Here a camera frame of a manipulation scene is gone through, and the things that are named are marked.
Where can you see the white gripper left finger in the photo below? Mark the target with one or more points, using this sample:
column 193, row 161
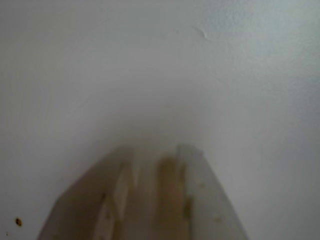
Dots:
column 82, row 205

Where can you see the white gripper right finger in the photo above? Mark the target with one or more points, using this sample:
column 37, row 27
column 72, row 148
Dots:
column 210, row 200

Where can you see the small brown crumb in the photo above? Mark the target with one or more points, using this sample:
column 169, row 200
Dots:
column 18, row 222

